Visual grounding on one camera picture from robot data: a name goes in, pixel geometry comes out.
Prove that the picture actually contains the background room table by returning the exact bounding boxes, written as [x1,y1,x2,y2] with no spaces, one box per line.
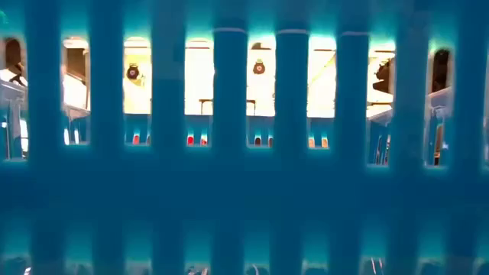
[198,98,257,116]

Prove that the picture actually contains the blue plastic slotted basket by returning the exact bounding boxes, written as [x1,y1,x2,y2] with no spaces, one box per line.
[0,0,489,275]

